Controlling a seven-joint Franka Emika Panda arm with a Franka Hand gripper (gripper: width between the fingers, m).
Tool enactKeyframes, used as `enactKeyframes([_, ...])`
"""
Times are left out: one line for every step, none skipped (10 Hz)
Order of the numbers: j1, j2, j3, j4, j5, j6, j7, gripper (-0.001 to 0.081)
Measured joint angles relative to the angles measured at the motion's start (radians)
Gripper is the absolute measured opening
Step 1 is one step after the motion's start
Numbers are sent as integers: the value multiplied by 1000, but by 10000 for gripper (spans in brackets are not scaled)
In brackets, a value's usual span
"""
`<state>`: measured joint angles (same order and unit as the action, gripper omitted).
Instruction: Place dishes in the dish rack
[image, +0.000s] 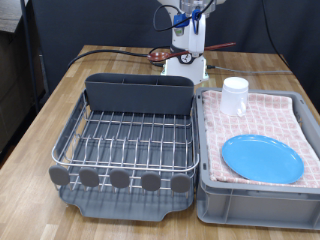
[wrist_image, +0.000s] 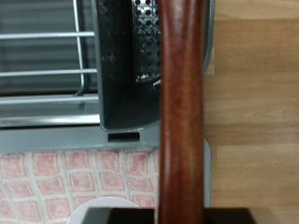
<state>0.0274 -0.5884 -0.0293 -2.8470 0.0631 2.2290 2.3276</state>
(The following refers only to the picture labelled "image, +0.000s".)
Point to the grey plastic drain tray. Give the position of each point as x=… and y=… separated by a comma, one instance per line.
x=133, y=210

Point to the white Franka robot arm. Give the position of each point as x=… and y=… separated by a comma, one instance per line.
x=181, y=70

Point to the pink checked towel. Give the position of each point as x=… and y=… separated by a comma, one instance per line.
x=266, y=113

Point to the grey plastic crate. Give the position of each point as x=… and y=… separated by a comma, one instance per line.
x=250, y=206

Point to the white plastic mug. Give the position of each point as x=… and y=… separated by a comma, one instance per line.
x=233, y=96

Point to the grey shelf board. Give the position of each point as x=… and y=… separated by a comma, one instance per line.
x=10, y=15

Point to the wrist camera on blue mount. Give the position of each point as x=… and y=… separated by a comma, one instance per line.
x=179, y=23

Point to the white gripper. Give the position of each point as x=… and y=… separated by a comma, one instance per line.
x=197, y=38

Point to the black metal stand pole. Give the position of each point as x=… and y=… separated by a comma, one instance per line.
x=29, y=50

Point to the dark grey cutlery holder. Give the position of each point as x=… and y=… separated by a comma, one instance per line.
x=133, y=96

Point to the blue plastic plate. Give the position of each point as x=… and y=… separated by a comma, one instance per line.
x=263, y=160

